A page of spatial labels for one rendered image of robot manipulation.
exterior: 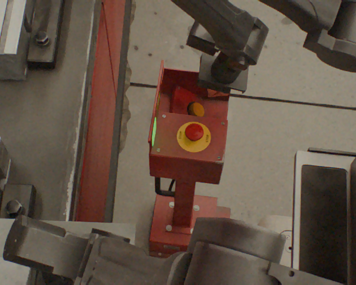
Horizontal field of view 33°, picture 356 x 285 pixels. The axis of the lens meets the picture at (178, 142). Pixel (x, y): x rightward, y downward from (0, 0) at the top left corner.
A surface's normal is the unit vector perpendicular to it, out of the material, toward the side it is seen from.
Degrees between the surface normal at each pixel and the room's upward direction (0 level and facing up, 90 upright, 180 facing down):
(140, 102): 0
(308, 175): 0
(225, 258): 28
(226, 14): 57
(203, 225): 70
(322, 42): 32
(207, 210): 4
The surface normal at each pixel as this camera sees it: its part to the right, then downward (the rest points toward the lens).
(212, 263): -0.61, -0.35
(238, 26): 0.71, 0.19
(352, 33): -0.11, -0.15
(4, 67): -0.04, 0.90
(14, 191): 0.02, -0.44
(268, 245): 0.39, -0.08
